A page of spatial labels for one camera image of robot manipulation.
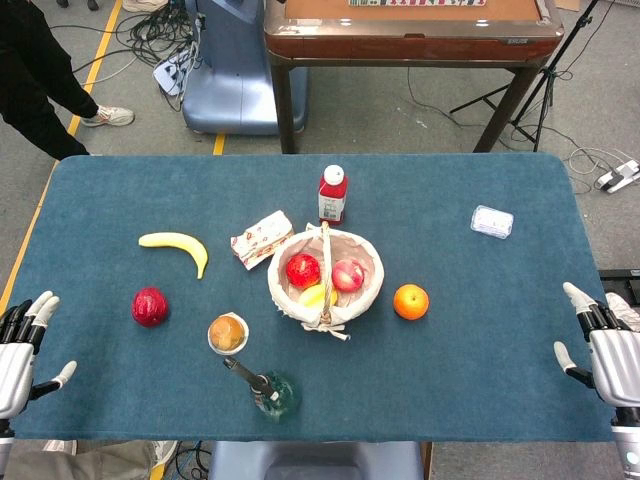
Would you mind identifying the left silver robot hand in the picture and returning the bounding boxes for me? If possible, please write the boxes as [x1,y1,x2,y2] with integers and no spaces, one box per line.
[0,290,78,421]

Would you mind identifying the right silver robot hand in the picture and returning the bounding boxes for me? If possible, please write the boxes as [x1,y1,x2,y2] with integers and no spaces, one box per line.
[553,281,640,414]

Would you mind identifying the orange fruit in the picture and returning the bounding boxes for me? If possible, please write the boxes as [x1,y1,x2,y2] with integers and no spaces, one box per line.
[392,283,431,322]

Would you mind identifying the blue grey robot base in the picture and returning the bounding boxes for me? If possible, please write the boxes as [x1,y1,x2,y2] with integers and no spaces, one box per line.
[181,0,309,136]

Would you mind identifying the white lined wicker basket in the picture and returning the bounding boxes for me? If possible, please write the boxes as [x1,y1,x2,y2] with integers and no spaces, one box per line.
[267,220,386,343]

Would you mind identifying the white shoe with laces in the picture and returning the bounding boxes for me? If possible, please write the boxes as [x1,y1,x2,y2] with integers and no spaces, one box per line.
[605,292,640,333]

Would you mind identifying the khaki trouser leg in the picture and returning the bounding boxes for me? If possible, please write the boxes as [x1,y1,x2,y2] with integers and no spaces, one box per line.
[4,439,157,480]

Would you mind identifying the clear plastic box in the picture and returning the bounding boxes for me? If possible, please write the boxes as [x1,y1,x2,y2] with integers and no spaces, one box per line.
[469,204,515,241]

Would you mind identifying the white power strip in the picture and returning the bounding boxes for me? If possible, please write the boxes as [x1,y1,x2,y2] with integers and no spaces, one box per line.
[593,158,640,193]

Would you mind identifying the yellow banana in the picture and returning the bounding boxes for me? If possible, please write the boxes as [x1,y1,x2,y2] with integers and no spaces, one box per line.
[138,231,210,281]

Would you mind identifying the bread bun in paper cup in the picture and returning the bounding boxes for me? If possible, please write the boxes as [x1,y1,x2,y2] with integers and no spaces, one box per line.
[207,311,250,357]

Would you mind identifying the green glass bottle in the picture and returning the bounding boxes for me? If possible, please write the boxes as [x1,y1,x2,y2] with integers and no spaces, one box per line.
[222,357,303,425]

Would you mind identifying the white sneaker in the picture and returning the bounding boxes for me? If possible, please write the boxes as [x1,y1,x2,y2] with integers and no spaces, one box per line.
[79,104,136,128]

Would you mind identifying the red patterned snack packet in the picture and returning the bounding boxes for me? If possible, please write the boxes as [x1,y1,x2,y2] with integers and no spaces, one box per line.
[230,210,295,272]

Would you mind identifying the pink red peach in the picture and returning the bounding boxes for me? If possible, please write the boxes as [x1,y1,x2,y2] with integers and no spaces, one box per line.
[332,258,367,293]

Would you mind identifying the person in black clothes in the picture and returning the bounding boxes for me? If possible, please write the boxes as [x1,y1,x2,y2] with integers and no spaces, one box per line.
[0,0,100,161]

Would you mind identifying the black tripod stand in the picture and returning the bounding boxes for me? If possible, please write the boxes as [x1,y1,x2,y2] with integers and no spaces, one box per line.
[449,0,601,153]

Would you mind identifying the blue table cloth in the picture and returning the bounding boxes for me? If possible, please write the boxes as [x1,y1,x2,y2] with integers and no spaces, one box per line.
[0,153,617,444]

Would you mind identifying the shiny red apple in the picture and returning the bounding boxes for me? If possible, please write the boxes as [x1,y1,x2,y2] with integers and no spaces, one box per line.
[285,253,322,290]

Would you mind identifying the yellow lemon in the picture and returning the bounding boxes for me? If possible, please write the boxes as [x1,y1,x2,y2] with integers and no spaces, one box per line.
[298,283,340,309]

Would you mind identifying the blue grey robot torso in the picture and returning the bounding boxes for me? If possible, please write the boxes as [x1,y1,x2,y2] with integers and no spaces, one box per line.
[207,440,425,480]

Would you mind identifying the red juice bottle white cap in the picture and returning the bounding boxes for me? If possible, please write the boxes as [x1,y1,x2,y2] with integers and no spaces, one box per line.
[317,164,349,227]

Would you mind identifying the brown mahjong table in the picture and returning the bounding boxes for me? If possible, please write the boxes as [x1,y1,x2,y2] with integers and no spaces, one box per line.
[263,0,566,155]

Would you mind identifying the row of mahjong tiles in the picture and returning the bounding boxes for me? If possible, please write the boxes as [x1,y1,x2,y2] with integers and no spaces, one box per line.
[347,0,487,8]

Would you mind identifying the white device with cables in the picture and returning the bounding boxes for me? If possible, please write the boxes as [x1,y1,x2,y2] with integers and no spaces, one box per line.
[152,52,201,98]

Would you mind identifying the tangle of black cables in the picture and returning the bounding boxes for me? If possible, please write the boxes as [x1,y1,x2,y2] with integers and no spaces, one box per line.
[69,0,206,114]

